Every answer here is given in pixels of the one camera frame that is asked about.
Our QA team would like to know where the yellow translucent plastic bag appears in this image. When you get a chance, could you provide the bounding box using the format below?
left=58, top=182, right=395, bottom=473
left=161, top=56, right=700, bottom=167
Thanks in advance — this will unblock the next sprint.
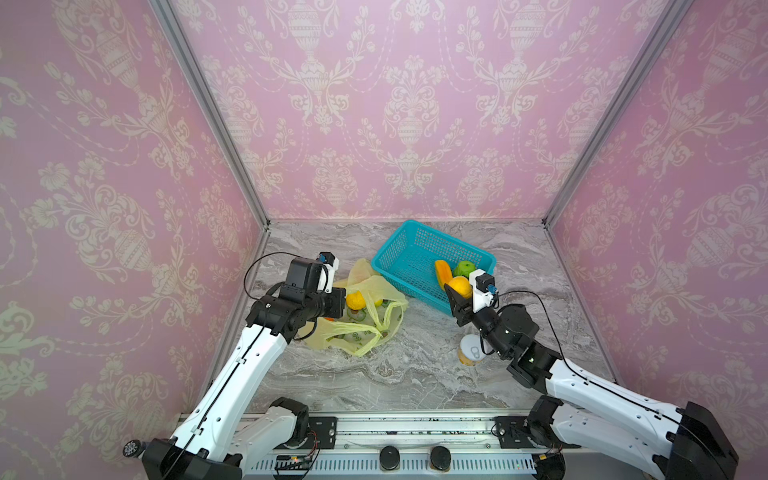
left=300, top=259, right=409, bottom=357

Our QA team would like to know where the black knob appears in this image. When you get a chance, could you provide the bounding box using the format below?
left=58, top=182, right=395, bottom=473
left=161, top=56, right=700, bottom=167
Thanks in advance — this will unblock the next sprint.
left=378, top=445, right=401, bottom=472
left=429, top=445, right=452, bottom=472

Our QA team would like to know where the green toy apple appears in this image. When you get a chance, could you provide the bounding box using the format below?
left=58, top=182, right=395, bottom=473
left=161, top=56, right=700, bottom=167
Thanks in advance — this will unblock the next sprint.
left=453, top=260, right=477, bottom=278

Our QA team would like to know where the aluminium corner post right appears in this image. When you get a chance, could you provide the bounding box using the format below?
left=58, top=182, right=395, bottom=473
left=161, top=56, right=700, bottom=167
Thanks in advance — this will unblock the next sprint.
left=542, top=0, right=694, bottom=233

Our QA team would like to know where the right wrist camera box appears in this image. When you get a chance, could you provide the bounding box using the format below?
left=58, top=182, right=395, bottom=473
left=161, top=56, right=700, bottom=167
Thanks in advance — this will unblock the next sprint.
left=469, top=269, right=498, bottom=313

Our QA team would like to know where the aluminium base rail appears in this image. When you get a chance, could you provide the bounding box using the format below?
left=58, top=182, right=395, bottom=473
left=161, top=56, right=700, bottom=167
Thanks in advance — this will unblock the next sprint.
left=179, top=410, right=673, bottom=480

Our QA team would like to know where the aluminium corner post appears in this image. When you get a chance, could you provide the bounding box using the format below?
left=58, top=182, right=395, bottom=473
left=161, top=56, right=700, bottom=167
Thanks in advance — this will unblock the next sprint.
left=542, top=0, right=694, bottom=233
left=149, top=0, right=270, bottom=231

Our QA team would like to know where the yellow orange toy mango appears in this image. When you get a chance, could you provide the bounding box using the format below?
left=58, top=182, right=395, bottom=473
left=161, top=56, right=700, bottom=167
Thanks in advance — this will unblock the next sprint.
left=434, top=260, right=454, bottom=290

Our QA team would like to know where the aluminium corner post left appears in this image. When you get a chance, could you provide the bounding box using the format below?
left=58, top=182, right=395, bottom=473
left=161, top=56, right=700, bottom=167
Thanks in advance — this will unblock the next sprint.
left=149, top=0, right=270, bottom=231

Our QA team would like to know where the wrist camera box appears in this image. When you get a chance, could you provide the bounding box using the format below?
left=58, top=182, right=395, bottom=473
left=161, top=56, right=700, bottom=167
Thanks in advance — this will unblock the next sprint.
left=317, top=252, right=339, bottom=293
left=469, top=269, right=498, bottom=313

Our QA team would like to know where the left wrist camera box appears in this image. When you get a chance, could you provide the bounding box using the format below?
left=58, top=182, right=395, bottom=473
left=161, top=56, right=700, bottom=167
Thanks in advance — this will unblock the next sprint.
left=317, top=252, right=339, bottom=293

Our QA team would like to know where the black knob right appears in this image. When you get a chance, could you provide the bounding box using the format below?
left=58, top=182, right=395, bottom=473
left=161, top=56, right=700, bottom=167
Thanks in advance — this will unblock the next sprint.
left=429, top=445, right=452, bottom=472

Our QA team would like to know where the black knob left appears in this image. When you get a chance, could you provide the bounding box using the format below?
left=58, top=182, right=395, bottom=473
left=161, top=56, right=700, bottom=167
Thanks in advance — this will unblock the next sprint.
left=378, top=445, right=401, bottom=472

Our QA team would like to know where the small yellow orange toy fruit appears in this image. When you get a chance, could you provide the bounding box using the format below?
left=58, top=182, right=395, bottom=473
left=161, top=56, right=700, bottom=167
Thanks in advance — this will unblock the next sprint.
left=446, top=276, right=473, bottom=299

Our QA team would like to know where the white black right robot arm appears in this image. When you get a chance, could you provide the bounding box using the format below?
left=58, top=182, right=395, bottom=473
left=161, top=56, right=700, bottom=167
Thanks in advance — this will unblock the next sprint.
left=444, top=285, right=739, bottom=479

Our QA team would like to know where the yellow tin can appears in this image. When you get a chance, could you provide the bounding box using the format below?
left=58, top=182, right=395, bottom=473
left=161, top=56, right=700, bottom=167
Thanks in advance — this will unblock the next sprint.
left=458, top=334, right=488, bottom=366

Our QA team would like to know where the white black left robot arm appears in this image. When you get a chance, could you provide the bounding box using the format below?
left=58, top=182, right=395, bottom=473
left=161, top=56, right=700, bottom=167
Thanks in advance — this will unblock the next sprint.
left=123, top=252, right=345, bottom=479

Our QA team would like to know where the teal plastic mesh basket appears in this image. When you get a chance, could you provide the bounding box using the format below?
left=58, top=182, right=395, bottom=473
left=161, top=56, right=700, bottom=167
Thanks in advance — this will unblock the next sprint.
left=371, top=220, right=496, bottom=315

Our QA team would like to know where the yellow toy lemon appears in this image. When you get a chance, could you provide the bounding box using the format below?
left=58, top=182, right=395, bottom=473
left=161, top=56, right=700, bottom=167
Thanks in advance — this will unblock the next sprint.
left=346, top=291, right=366, bottom=311

